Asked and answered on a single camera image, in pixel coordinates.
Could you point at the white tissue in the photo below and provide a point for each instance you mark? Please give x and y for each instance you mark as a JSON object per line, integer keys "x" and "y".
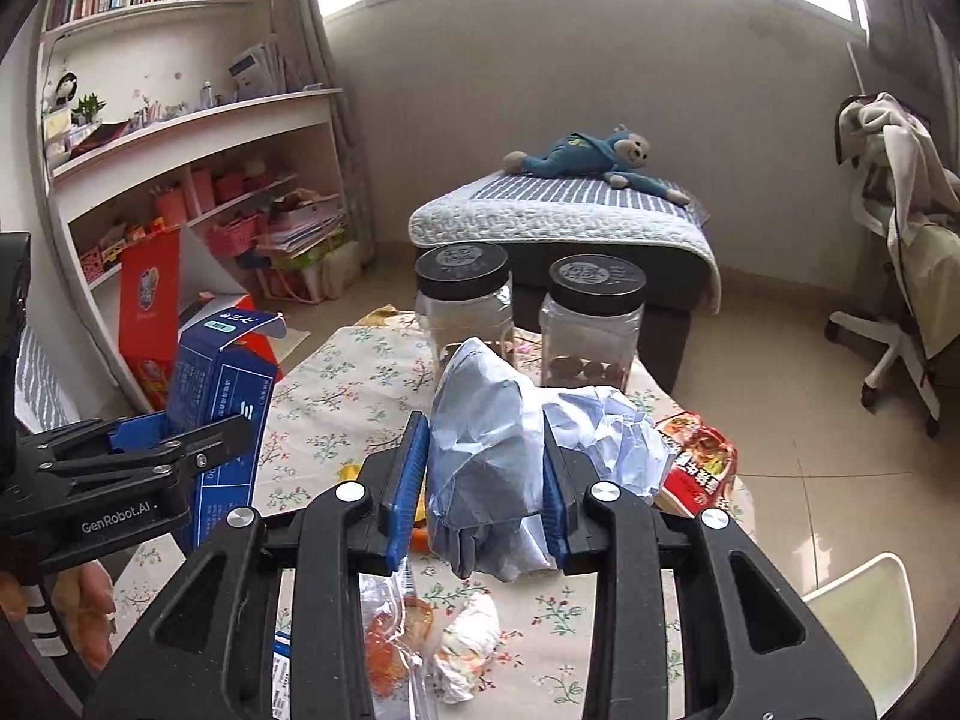
{"x": 469, "y": 645}

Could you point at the blue cardboard box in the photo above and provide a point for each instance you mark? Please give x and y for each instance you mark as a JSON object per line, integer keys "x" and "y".
{"x": 225, "y": 382}

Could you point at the dark ottoman with quilted cover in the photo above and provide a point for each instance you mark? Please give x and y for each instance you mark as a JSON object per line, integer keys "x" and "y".
{"x": 675, "y": 345}

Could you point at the blue monkey plush toy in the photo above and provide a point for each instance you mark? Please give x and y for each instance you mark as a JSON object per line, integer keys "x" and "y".
{"x": 585, "y": 154}

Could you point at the small green plant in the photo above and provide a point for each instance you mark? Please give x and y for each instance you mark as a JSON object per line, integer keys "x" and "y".
{"x": 88, "y": 106}

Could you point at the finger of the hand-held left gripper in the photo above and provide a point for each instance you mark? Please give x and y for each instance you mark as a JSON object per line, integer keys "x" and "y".
{"x": 135, "y": 433}
{"x": 187, "y": 465}

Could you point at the beige cloth on chair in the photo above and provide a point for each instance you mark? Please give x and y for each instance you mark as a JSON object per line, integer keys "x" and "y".
{"x": 915, "y": 165}

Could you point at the grey patterned cloth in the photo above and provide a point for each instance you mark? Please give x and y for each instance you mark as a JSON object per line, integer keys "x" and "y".
{"x": 45, "y": 382}

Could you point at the black-lidded jar with green contents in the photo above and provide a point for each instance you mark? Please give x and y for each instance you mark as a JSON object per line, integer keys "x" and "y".
{"x": 465, "y": 300}

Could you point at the grey striped quilt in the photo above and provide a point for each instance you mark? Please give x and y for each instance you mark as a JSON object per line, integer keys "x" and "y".
{"x": 555, "y": 217}

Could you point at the red snack packet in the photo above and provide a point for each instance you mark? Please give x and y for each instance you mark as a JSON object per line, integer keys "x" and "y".
{"x": 701, "y": 465}

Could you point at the floral tablecloth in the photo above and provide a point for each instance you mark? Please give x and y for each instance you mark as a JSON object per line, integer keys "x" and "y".
{"x": 352, "y": 390}

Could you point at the red gift bag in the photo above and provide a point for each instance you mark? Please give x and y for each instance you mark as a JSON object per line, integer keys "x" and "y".
{"x": 146, "y": 300}

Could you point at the white label packet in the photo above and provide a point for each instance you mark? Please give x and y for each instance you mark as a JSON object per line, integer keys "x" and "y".
{"x": 281, "y": 675}

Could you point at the orange peel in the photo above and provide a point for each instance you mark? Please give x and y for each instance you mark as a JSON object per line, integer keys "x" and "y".
{"x": 346, "y": 472}

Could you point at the white bookshelf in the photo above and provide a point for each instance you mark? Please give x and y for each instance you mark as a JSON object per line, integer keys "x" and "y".
{"x": 300, "y": 135}

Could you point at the black-lidded jar of nuts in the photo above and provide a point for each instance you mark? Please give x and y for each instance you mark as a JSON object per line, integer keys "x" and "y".
{"x": 592, "y": 322}

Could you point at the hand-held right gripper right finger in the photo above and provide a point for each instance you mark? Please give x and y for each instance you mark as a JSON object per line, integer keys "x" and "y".
{"x": 553, "y": 510}

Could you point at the beige curtain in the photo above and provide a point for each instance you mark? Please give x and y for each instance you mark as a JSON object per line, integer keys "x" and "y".
{"x": 315, "y": 52}

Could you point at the stack of papers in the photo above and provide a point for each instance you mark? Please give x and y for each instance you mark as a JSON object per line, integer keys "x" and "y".
{"x": 300, "y": 225}

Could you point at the clear plastic bag with food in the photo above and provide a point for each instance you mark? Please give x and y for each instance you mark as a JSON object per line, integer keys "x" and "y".
{"x": 390, "y": 637}

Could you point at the white trash bin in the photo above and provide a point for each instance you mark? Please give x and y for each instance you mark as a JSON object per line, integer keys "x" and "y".
{"x": 862, "y": 622}

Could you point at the light blue paper bag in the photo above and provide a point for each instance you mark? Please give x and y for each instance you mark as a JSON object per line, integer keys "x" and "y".
{"x": 487, "y": 450}

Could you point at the white office chair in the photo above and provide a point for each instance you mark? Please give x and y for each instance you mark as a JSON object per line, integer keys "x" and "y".
{"x": 885, "y": 337}

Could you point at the pink basket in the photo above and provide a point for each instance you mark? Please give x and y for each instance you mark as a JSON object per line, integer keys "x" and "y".
{"x": 232, "y": 234}

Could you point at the person's left hand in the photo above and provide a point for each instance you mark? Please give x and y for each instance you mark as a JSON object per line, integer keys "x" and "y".
{"x": 82, "y": 604}

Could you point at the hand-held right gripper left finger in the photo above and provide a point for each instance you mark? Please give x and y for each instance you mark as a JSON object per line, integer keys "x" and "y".
{"x": 409, "y": 480}

